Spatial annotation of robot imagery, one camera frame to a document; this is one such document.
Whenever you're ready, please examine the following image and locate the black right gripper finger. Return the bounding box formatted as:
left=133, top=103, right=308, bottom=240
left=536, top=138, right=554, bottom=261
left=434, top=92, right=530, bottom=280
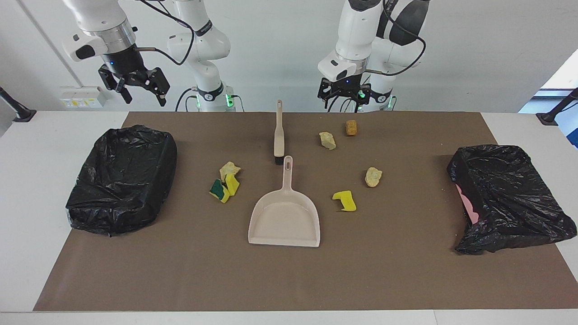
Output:
left=98, top=65, right=132, bottom=104
left=145, top=67, right=171, bottom=107

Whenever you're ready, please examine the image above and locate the beige hand brush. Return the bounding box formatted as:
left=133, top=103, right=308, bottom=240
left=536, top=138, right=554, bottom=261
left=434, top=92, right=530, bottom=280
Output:
left=274, top=100, right=286, bottom=164

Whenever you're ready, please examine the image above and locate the beige foam chunk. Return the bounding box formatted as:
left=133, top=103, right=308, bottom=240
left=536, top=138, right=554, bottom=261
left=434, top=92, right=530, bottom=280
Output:
left=219, top=161, right=242, bottom=182
left=364, top=167, right=383, bottom=188

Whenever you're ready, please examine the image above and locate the yellow notched sponge piece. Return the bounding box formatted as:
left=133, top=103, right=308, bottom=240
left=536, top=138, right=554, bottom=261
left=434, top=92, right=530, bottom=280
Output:
left=332, top=190, right=357, bottom=213

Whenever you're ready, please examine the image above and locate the beige plastic dustpan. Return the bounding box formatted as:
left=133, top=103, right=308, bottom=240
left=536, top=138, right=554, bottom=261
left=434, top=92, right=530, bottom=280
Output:
left=247, top=155, right=321, bottom=248

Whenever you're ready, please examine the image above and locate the black bag lined pink bin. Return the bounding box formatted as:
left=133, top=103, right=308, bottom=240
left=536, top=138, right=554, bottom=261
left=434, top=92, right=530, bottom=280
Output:
left=447, top=144, right=578, bottom=255

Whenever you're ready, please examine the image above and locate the yellow and green sponge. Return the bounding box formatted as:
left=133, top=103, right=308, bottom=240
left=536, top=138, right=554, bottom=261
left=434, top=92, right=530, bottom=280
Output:
left=209, top=179, right=231, bottom=204

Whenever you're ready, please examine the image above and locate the brown table mat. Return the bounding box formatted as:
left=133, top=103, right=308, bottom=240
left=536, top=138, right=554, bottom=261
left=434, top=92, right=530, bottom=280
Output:
left=33, top=111, right=575, bottom=312

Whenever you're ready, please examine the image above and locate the black left base cable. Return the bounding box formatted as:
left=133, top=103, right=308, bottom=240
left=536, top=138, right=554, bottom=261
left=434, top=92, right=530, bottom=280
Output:
left=327, top=94, right=358, bottom=113

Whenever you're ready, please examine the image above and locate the black base cable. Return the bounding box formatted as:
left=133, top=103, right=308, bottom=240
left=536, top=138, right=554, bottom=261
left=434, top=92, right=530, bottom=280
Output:
left=175, top=88, right=199, bottom=112
left=327, top=94, right=358, bottom=113

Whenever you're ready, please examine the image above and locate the black right base cable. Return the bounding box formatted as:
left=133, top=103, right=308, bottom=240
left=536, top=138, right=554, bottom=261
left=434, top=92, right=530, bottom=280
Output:
left=175, top=88, right=199, bottom=112

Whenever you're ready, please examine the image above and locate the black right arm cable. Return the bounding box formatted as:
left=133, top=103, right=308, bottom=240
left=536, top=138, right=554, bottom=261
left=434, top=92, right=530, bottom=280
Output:
left=135, top=0, right=196, bottom=66

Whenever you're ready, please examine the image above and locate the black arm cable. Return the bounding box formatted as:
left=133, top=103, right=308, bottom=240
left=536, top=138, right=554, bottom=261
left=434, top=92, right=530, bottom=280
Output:
left=135, top=0, right=196, bottom=66
left=365, top=0, right=427, bottom=76

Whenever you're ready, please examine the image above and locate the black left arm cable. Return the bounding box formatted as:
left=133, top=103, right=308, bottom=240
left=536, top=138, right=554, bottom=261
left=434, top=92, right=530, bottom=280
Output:
left=365, top=0, right=427, bottom=76

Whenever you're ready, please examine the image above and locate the white wall power outlet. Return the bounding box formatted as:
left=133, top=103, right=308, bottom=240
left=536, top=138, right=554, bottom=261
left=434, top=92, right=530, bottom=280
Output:
left=59, top=86, right=108, bottom=109

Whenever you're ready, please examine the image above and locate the white wall cable duct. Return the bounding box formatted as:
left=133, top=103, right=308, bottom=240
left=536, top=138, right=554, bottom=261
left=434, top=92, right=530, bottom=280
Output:
left=17, top=0, right=75, bottom=88

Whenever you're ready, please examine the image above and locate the black clamp mount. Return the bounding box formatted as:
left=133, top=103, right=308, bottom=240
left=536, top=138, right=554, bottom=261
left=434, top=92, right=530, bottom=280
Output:
left=536, top=88, right=578, bottom=126
left=0, top=87, right=37, bottom=123

